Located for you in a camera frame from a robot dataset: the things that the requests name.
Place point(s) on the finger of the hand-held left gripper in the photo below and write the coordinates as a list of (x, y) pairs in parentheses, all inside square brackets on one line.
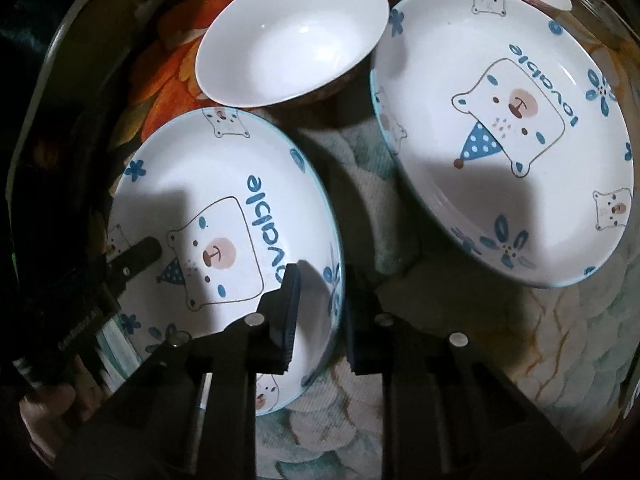
[(137, 255)]

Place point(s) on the bear print plate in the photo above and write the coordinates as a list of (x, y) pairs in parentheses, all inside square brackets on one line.
[(450, 170), (200, 170)]

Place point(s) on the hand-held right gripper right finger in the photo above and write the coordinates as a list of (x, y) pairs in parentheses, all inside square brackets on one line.
[(357, 325)]

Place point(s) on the person's left hand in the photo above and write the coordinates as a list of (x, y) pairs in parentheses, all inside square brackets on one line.
[(45, 405)]

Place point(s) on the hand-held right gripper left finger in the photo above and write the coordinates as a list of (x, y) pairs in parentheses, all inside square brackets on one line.
[(288, 310)]

